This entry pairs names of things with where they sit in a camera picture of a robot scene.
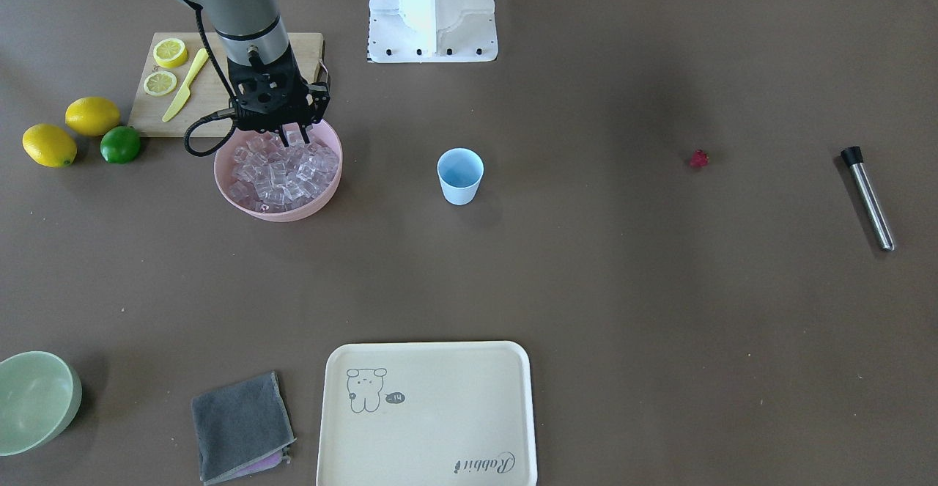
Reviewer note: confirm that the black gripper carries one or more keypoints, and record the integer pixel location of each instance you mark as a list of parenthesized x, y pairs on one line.
[(318, 102)]

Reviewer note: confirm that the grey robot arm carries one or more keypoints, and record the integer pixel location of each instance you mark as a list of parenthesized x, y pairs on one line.
[(251, 31)]

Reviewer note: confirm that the clear ice cubes pile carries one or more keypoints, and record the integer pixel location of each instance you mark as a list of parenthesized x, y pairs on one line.
[(282, 174)]

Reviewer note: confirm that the light blue plastic cup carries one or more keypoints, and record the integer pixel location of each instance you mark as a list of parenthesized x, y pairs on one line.
[(460, 171)]

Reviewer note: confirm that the pink bowl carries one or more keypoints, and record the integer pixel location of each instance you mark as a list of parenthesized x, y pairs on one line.
[(322, 193)]

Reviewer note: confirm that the yellow plastic knife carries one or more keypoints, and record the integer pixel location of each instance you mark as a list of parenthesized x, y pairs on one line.
[(183, 94)]

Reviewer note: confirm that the wooden cutting board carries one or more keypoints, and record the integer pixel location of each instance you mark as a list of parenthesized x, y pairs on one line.
[(207, 92)]

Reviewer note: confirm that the green lime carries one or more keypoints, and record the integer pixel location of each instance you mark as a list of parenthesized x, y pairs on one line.
[(120, 145)]

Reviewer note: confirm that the yellow lemon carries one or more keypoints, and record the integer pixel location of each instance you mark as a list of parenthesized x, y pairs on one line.
[(49, 145), (92, 116)]

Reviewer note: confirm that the grey folded cloth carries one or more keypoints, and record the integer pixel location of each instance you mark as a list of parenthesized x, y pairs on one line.
[(241, 429)]

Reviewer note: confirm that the cream rabbit tray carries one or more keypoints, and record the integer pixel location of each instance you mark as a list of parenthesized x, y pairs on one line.
[(428, 413)]

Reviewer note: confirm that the light green bowl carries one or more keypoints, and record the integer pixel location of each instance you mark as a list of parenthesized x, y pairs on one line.
[(40, 396)]

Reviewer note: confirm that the red strawberry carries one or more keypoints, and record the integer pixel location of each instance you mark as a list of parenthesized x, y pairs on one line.
[(699, 159)]

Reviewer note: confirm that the steel muddler black tip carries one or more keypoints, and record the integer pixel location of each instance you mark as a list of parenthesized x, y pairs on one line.
[(855, 163)]

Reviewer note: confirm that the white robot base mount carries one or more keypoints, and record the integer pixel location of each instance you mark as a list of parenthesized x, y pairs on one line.
[(432, 31)]

